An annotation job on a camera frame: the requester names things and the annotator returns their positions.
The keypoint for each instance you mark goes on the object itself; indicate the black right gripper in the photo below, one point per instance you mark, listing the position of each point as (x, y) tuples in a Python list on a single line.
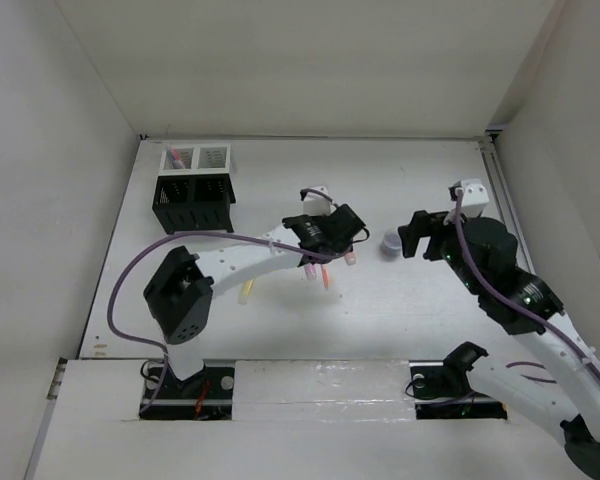
[(424, 224)]

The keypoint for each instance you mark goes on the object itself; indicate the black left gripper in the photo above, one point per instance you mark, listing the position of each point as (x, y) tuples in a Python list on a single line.
[(342, 249)]

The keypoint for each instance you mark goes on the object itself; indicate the orange double-tip pen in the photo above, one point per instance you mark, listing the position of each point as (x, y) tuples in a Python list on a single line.
[(325, 277)]

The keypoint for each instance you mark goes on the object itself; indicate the yellow highlighter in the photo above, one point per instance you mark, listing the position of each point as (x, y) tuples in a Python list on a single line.
[(246, 292)]

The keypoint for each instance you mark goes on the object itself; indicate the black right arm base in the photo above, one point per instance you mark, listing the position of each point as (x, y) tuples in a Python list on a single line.
[(441, 391)]

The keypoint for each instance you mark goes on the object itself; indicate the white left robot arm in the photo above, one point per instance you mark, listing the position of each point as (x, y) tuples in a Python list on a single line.
[(180, 293)]

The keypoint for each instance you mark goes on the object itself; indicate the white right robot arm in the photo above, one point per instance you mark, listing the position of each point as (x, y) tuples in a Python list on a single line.
[(482, 254)]

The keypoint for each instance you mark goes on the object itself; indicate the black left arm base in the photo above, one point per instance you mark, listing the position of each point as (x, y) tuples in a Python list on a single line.
[(207, 397)]

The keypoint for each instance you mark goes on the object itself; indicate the orange highlighter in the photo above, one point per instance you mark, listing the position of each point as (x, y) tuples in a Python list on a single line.
[(350, 258)]

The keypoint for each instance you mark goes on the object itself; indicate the small round dark container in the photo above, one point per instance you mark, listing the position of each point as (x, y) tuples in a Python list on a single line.
[(391, 244)]

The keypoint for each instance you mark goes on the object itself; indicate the purple highlighter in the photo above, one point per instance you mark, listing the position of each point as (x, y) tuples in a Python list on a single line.
[(310, 272)]

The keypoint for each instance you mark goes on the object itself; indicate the black mesh organizer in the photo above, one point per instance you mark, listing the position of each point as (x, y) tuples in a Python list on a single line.
[(200, 202)]

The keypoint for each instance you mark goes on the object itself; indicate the white mesh organizer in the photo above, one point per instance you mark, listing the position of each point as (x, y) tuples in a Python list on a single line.
[(200, 159)]

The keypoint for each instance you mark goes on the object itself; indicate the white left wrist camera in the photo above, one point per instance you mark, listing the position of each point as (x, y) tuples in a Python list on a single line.
[(316, 201)]

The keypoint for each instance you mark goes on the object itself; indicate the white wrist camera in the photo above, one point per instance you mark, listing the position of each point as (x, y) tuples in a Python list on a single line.
[(475, 197), (316, 201)]

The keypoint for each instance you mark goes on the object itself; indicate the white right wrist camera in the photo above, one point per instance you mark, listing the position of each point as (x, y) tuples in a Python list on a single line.
[(475, 197)]

